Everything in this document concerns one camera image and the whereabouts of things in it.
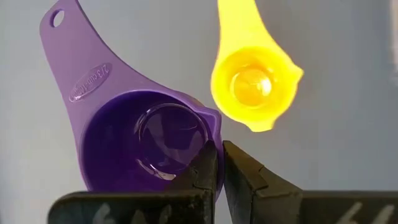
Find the yellow measuring cup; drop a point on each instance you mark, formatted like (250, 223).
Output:
(252, 90)

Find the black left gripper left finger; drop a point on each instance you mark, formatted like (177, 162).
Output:
(199, 183)

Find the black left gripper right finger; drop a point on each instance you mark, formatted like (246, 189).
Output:
(248, 193)

